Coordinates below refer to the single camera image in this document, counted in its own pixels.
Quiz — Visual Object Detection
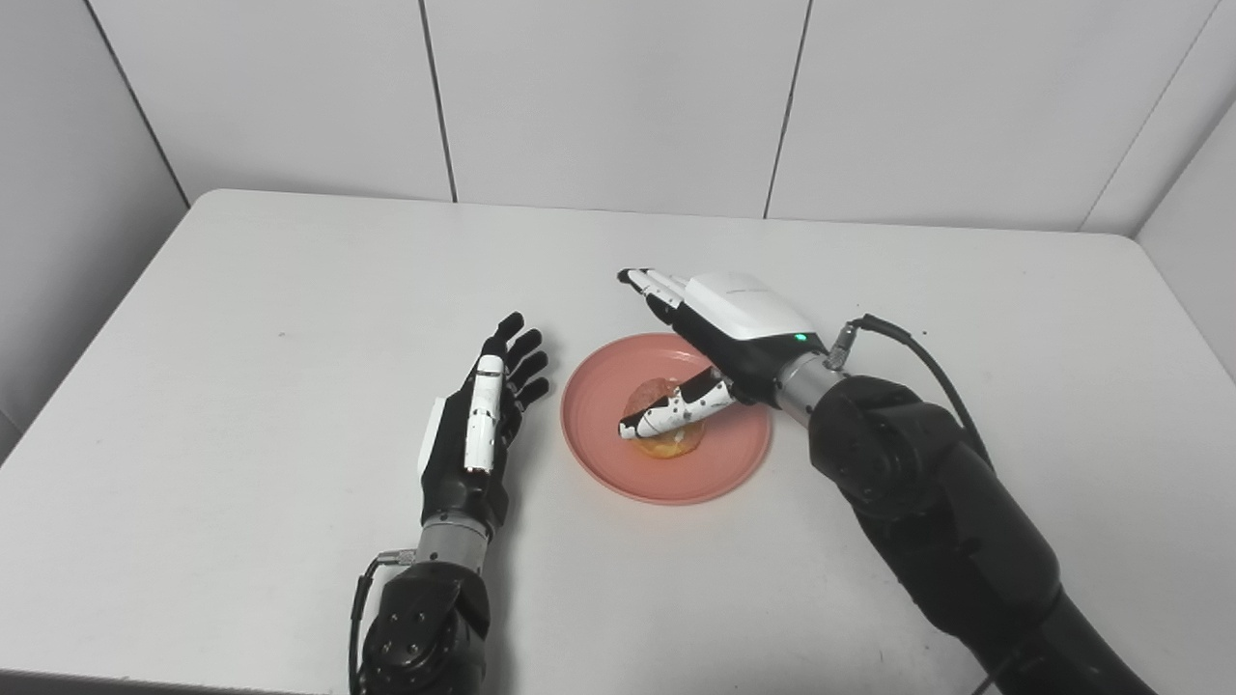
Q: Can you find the golden cream puff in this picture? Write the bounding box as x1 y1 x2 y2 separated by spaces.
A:
624 377 706 460

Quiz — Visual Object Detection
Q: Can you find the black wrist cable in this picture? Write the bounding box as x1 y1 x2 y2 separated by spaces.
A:
827 314 1025 695
348 549 418 695

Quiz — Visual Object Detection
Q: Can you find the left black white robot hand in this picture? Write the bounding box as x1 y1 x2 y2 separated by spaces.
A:
416 312 551 535

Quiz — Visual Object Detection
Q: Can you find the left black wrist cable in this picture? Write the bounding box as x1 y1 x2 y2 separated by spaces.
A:
348 549 418 695

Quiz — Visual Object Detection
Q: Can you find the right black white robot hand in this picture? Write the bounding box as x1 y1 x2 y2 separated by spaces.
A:
616 267 829 442

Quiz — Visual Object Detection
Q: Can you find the pink round plate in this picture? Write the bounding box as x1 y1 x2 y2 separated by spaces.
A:
560 333 773 507

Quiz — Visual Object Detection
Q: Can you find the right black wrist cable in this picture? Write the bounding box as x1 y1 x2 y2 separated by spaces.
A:
827 314 1025 695

